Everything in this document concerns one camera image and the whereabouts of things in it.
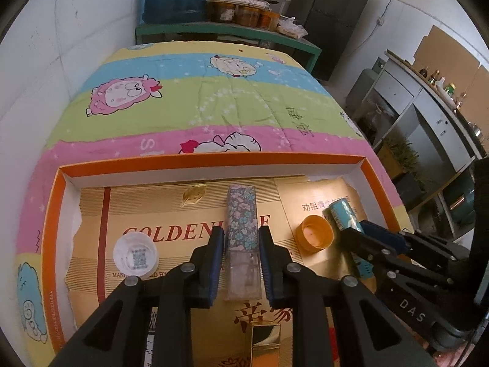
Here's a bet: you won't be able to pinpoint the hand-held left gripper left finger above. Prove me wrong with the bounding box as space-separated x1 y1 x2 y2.
50 225 226 367

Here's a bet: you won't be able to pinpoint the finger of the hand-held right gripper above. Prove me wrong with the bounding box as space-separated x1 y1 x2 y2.
361 220 470 261
341 227 459 289

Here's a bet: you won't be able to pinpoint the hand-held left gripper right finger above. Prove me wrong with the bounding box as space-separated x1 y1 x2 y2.
258 225 436 367

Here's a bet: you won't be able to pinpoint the blue cylindrical tube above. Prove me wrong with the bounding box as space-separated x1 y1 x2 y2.
323 198 377 276

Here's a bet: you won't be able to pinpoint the floral patterned clear case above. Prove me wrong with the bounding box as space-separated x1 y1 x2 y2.
223 183 264 301

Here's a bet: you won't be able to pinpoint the orange rimmed cardboard box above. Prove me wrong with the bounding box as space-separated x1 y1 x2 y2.
41 154 415 367

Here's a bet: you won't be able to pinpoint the orange bottle cap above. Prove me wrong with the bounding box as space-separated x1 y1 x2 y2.
296 215 336 254

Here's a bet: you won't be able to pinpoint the green leafy vegetables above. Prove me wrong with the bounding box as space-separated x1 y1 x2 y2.
382 138 421 176

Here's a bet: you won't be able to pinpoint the shiny gold box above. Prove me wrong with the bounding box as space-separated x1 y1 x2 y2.
250 323 283 367

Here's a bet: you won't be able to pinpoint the white bottle cap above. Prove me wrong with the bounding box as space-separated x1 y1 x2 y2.
113 233 159 278

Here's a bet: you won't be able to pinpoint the teal pot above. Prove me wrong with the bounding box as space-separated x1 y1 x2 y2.
447 187 476 222

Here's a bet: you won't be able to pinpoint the grey cabinet desk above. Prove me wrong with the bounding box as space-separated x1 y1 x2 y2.
353 50 489 215

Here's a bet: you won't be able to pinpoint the printed cartoon blanket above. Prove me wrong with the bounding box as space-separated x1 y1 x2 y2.
15 40 417 356

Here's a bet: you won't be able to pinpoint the dark grey fridge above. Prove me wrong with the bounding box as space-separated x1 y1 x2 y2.
283 0 375 81

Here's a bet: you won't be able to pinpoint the clear plastic bag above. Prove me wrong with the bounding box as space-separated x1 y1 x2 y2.
277 17 308 39

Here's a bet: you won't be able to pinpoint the green metal table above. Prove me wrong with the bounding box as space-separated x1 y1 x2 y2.
135 21 322 81

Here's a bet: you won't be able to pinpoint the cardboard sheet on wall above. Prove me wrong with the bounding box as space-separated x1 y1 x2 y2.
413 25 489 104

